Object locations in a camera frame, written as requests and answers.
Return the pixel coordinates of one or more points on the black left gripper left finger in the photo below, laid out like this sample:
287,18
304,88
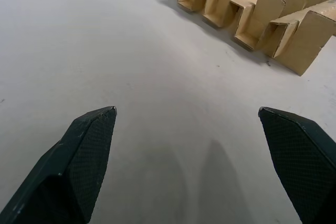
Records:
65,166

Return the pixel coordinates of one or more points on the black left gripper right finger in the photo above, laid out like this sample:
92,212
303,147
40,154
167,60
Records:
296,155

